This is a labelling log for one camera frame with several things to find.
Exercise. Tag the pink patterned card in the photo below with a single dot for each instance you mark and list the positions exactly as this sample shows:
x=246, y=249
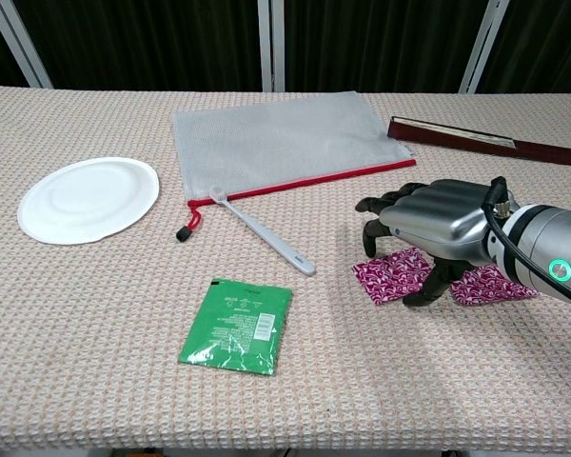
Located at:
x=485, y=288
x=385, y=278

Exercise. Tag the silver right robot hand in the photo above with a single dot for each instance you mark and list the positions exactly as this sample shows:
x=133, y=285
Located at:
x=438, y=219

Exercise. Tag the beige waffle-weave tablecloth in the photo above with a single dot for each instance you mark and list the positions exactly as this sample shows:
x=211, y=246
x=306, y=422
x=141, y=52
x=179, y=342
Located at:
x=100, y=333

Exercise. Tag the grey toothbrush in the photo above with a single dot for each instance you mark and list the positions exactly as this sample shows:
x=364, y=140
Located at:
x=266, y=235

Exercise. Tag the grey mesh zipper pouch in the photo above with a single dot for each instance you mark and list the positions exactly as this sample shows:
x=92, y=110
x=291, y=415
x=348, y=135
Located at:
x=276, y=143

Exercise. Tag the green foil sachet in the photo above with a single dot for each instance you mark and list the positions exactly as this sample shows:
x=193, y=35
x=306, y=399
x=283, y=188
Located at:
x=233, y=328

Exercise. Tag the grey partition post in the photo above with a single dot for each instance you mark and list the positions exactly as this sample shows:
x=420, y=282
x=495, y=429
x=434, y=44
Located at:
x=26, y=47
x=483, y=45
x=271, y=45

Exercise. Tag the dark red flat box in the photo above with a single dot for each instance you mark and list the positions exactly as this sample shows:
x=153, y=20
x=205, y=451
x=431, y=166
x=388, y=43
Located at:
x=457, y=138

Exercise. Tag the white paper plate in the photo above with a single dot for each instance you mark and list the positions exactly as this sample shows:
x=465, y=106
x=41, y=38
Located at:
x=90, y=200

